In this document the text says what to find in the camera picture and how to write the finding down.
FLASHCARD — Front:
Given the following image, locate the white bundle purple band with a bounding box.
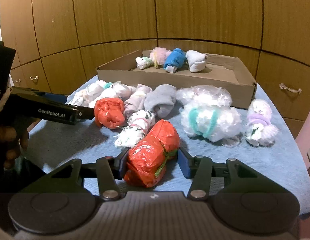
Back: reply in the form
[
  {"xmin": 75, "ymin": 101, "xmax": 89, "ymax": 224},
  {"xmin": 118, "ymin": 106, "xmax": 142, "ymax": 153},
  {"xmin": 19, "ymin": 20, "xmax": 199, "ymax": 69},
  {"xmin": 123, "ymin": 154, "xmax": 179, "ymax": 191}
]
[{"xmin": 245, "ymin": 99, "xmax": 280, "ymax": 147}]

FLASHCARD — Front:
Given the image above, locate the blue blanket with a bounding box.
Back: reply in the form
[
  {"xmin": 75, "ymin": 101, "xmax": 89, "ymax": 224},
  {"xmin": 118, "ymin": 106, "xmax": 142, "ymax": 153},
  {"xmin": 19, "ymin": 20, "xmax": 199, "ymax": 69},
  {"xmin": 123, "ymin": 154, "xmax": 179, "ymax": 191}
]
[{"xmin": 20, "ymin": 79, "xmax": 310, "ymax": 217}]

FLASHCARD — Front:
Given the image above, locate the large white sock roll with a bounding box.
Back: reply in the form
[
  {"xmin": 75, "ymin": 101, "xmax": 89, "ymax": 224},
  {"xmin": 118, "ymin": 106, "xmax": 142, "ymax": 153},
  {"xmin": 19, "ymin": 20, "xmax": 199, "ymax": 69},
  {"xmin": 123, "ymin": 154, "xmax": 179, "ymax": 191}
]
[{"xmin": 185, "ymin": 50, "xmax": 208, "ymax": 73}]

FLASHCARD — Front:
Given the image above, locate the white pastel sock bundle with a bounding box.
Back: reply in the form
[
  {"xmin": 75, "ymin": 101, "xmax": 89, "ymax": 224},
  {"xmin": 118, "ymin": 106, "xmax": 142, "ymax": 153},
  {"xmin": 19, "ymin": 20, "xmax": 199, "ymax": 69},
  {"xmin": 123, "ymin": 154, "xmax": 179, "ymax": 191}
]
[{"xmin": 66, "ymin": 84, "xmax": 105, "ymax": 108}]

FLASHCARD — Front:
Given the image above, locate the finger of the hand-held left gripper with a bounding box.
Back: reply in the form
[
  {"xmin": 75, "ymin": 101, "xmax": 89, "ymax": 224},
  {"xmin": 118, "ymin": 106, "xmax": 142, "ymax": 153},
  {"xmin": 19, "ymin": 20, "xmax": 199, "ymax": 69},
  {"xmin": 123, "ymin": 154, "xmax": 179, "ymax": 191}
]
[
  {"xmin": 42, "ymin": 92, "xmax": 69, "ymax": 104},
  {"xmin": 76, "ymin": 106, "xmax": 95, "ymax": 120}
]

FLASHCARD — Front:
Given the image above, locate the clear plastic bundle teal band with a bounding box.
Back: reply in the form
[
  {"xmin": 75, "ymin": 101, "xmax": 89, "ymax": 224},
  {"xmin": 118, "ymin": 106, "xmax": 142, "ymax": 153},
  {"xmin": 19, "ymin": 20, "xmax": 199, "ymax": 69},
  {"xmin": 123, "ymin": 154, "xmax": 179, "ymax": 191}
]
[{"xmin": 180, "ymin": 104, "xmax": 242, "ymax": 147}]

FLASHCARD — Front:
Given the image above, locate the cardboard box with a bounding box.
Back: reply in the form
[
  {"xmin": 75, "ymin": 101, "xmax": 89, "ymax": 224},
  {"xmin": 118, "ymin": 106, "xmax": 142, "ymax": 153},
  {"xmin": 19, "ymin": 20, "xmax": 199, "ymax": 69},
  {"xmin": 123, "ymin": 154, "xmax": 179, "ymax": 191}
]
[{"xmin": 96, "ymin": 49, "xmax": 257, "ymax": 110}]

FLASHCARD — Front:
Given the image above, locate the large metal wardrobe handle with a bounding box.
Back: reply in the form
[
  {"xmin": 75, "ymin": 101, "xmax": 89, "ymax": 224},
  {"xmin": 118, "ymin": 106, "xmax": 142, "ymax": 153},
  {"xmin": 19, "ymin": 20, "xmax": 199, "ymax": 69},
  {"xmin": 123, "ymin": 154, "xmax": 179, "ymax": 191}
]
[{"xmin": 279, "ymin": 83, "xmax": 302, "ymax": 94}]

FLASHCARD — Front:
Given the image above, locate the large red plastic bundle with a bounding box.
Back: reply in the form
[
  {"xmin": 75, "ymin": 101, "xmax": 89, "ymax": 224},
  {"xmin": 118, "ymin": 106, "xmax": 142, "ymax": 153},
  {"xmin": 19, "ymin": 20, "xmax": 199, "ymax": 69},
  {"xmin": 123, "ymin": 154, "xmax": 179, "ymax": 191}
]
[{"xmin": 123, "ymin": 119, "xmax": 181, "ymax": 188}]

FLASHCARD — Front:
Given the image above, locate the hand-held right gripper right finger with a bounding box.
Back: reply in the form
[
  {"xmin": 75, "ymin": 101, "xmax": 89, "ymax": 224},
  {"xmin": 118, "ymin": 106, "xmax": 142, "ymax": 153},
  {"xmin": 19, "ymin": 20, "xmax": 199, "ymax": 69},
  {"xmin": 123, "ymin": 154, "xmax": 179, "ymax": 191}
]
[{"xmin": 178, "ymin": 147, "xmax": 268, "ymax": 201}]

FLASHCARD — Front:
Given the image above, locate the wooden wardrobe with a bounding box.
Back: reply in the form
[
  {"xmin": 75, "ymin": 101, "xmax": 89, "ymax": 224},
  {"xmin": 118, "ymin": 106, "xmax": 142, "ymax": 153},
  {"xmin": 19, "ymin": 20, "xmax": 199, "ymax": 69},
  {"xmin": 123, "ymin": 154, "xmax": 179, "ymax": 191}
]
[{"xmin": 0, "ymin": 0, "xmax": 310, "ymax": 140}]

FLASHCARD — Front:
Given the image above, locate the small red plastic bundle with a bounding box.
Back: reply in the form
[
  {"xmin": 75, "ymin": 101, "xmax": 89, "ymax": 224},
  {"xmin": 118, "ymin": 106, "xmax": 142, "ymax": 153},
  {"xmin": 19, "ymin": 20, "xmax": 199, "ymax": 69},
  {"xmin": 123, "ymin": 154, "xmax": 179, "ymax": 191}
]
[{"xmin": 94, "ymin": 97, "xmax": 126, "ymax": 130}]

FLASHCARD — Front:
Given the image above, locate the blue sock roll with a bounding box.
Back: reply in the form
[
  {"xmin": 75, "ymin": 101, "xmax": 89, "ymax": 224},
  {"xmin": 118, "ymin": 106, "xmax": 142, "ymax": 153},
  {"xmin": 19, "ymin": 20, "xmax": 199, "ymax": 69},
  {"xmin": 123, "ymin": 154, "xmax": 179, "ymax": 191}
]
[{"xmin": 163, "ymin": 48, "xmax": 187, "ymax": 74}]

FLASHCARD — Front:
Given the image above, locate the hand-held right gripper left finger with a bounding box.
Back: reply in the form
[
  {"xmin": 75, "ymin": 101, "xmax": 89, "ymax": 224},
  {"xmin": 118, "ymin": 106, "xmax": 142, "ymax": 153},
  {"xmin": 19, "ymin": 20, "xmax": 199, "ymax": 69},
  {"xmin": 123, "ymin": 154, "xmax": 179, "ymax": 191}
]
[{"xmin": 46, "ymin": 148, "xmax": 131, "ymax": 201}]

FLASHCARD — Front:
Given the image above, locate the grey sock roll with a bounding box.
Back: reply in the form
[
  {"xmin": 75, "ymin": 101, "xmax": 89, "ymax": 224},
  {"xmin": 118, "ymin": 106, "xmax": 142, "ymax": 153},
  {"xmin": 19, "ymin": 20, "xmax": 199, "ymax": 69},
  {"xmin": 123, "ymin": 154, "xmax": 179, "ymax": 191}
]
[{"xmin": 144, "ymin": 84, "xmax": 177, "ymax": 118}]

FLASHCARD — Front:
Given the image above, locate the person's left hand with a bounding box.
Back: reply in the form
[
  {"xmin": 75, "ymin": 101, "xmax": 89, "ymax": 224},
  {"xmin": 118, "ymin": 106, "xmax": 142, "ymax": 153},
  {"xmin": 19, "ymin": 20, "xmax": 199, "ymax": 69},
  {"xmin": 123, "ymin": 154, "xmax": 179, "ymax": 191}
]
[{"xmin": 0, "ymin": 123, "xmax": 30, "ymax": 171}]

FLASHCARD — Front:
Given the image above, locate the white spotted bundle pink band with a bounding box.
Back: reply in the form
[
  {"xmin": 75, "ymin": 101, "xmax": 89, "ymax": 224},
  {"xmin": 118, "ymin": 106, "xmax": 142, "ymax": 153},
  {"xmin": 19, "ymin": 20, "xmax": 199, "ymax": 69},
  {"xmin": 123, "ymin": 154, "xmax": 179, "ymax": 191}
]
[{"xmin": 114, "ymin": 109, "xmax": 155, "ymax": 149}]

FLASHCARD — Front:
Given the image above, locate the white green sock bundle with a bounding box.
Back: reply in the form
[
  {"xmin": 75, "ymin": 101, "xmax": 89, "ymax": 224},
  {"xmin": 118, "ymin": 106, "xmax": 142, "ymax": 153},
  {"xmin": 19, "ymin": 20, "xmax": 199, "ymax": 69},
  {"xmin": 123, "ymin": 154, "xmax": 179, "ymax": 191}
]
[{"xmin": 135, "ymin": 56, "xmax": 155, "ymax": 70}]

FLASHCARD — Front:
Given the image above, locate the pink fluffy bundle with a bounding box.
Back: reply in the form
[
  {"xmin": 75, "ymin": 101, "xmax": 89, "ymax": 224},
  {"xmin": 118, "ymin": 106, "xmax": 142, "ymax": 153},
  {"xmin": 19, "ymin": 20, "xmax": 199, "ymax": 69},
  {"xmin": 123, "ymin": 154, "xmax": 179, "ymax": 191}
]
[{"xmin": 149, "ymin": 47, "xmax": 172, "ymax": 68}]

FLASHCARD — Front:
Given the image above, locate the pale pink sock roll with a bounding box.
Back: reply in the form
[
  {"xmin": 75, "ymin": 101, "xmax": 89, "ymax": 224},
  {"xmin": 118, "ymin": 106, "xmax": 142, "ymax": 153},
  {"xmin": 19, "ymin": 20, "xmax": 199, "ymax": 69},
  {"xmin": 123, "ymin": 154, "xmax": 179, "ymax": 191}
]
[{"xmin": 124, "ymin": 84, "xmax": 153, "ymax": 118}]

